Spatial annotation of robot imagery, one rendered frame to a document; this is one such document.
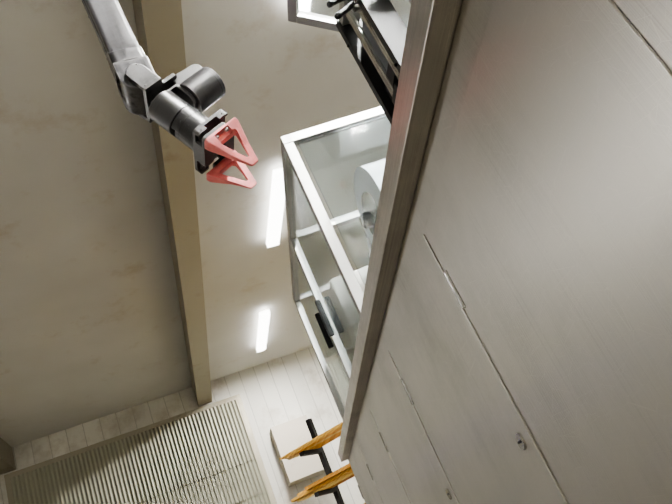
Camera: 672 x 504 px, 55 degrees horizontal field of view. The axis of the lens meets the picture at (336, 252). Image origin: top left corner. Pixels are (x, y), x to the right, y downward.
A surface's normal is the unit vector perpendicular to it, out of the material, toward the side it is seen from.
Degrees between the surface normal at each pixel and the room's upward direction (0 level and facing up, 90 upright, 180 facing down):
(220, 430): 90
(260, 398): 90
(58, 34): 180
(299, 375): 90
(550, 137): 90
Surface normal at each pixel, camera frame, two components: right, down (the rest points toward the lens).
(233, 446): 0.14, -0.50
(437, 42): 0.38, 0.83
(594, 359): -0.92, 0.33
